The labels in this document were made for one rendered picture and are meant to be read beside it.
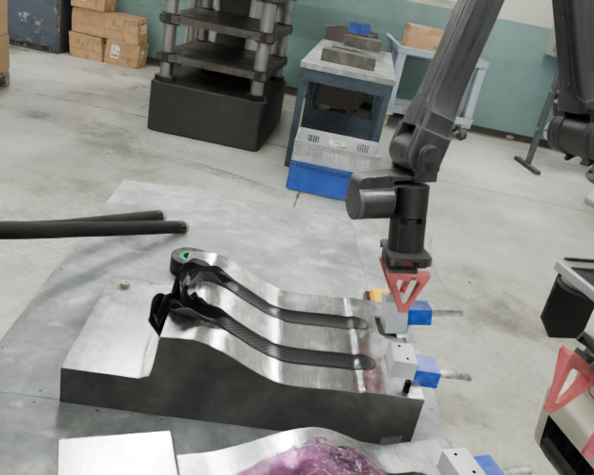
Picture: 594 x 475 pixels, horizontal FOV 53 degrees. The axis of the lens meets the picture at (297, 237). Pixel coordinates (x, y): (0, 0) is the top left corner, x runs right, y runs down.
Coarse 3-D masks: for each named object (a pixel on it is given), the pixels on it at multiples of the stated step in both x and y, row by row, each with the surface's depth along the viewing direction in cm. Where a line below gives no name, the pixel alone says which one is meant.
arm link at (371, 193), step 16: (416, 160) 88; (432, 160) 87; (352, 176) 90; (368, 176) 88; (384, 176) 89; (400, 176) 89; (416, 176) 88; (432, 176) 89; (352, 192) 90; (368, 192) 88; (384, 192) 89; (352, 208) 91; (368, 208) 88; (384, 208) 89
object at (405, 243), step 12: (396, 228) 93; (408, 228) 92; (420, 228) 92; (384, 240) 99; (396, 240) 93; (408, 240) 92; (420, 240) 93; (396, 252) 93; (408, 252) 93; (420, 252) 94; (396, 264) 91; (420, 264) 91
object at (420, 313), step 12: (384, 300) 98; (384, 312) 98; (396, 312) 96; (408, 312) 96; (420, 312) 96; (432, 312) 96; (444, 312) 98; (456, 312) 98; (384, 324) 97; (396, 324) 96; (408, 324) 97; (420, 324) 97
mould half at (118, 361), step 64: (192, 256) 100; (128, 320) 93; (192, 320) 83; (256, 320) 92; (64, 384) 82; (128, 384) 82; (192, 384) 82; (256, 384) 82; (320, 384) 83; (384, 384) 85
